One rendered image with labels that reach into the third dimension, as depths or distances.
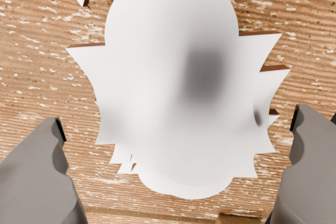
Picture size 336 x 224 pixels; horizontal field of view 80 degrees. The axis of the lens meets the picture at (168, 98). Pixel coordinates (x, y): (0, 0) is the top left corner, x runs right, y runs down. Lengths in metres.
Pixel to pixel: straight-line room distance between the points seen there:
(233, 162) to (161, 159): 0.06
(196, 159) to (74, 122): 0.13
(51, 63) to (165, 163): 0.13
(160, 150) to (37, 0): 0.15
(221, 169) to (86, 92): 0.14
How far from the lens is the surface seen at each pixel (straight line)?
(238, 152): 0.18
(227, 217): 0.32
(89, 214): 0.34
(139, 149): 0.16
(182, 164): 0.17
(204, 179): 0.20
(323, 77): 0.23
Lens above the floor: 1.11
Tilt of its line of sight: 62 degrees down
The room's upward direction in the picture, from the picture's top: 178 degrees counter-clockwise
